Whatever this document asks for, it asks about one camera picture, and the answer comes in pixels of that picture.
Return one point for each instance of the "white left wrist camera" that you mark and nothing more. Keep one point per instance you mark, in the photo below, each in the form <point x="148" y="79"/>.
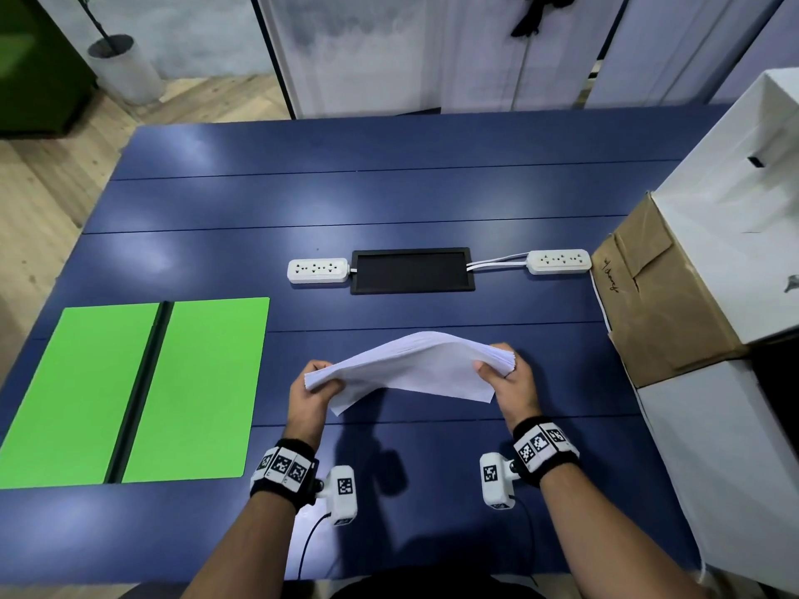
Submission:
<point x="340" y="495"/>

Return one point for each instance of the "left marker wristband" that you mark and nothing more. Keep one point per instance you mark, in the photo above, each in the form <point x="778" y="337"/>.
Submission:
<point x="284" y="470"/>

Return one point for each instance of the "dark green cabinet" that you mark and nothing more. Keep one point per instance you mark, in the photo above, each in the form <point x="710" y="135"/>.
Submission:
<point x="37" y="68"/>

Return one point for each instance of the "white partition panels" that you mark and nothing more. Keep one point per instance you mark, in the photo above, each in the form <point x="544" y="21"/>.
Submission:
<point x="406" y="49"/>

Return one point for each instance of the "person's black clothing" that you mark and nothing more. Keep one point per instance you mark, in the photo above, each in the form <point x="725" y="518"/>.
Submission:
<point x="437" y="586"/>

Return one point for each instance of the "grey plant pot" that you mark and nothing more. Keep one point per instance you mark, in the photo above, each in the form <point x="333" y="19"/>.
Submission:
<point x="125" y="68"/>

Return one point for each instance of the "person's right hand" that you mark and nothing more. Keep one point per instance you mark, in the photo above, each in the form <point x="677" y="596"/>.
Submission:
<point x="512" y="383"/>

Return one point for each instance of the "green folder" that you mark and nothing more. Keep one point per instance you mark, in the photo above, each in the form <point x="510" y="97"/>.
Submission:
<point x="200" y="386"/>

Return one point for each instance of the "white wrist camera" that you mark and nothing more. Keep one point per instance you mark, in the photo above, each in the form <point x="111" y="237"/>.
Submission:
<point x="340" y="495"/>
<point x="496" y="480"/>

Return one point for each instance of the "green potted plant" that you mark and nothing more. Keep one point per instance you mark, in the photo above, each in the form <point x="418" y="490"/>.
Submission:
<point x="93" y="15"/>

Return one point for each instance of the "brown cardboard box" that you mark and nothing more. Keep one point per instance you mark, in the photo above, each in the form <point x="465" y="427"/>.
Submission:
<point x="668" y="305"/>

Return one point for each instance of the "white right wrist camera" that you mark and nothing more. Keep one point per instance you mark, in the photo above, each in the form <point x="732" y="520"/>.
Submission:
<point x="496" y="480"/>

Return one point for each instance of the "person's left forearm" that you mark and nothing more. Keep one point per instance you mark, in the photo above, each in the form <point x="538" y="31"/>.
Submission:
<point x="246" y="549"/>

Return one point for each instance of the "white cabinet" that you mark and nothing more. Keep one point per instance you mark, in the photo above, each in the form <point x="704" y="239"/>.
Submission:
<point x="724" y="467"/>

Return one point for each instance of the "person's left hand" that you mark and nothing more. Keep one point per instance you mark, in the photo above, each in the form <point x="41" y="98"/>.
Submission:
<point x="306" y="408"/>

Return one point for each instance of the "black hanging item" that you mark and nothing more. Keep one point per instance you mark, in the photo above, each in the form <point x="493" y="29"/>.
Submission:
<point x="543" y="9"/>

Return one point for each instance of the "person's right forearm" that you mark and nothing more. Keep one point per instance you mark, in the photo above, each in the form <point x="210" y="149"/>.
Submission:
<point x="612" y="536"/>

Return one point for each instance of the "white power strip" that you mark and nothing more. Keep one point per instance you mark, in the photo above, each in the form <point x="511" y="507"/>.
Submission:
<point x="317" y="271"/>
<point x="558" y="261"/>

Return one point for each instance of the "pile of white papers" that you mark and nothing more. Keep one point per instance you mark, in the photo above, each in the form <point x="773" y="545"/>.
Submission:
<point x="424" y="364"/>

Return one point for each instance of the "metal keys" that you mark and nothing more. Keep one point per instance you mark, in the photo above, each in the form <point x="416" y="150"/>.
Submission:
<point x="793" y="283"/>

